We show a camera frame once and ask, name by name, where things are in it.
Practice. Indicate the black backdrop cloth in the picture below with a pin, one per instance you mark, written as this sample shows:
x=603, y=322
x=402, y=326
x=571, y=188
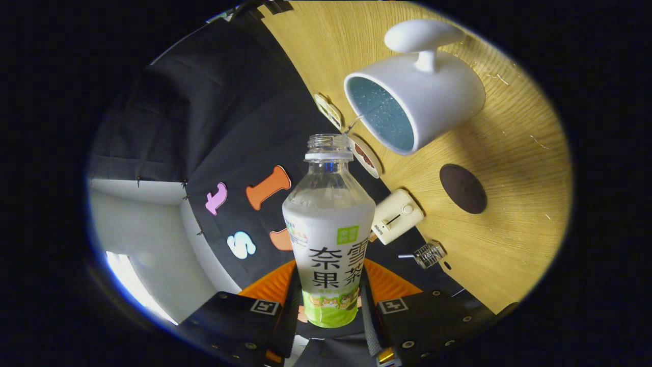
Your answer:
x=204, y=102

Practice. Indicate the dark brown round coaster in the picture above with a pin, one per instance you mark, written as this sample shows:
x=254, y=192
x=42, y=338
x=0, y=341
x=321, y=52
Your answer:
x=462, y=188

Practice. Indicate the small round food plate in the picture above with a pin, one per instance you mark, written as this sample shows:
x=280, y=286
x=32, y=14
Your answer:
x=364, y=155

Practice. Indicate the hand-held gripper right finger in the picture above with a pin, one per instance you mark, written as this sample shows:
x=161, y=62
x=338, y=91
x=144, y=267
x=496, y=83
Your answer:
x=369, y=326

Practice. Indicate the white toaster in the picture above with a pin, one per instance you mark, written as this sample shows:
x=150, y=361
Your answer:
x=397, y=216

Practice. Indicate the metal utensil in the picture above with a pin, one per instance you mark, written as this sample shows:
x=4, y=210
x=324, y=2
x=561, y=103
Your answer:
x=406, y=256

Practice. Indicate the large ceiling light panel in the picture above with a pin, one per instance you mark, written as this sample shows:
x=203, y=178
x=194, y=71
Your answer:
x=132, y=280

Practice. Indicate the white green label juice bottle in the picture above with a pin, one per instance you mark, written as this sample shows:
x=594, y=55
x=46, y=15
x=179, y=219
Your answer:
x=328, y=239

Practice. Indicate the wooden table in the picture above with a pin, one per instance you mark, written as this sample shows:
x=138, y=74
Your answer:
x=509, y=153

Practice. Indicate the small oblong food plate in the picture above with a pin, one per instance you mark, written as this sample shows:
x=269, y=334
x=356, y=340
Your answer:
x=328, y=111

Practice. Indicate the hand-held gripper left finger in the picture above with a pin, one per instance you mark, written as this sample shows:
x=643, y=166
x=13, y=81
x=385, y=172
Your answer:
x=290, y=321

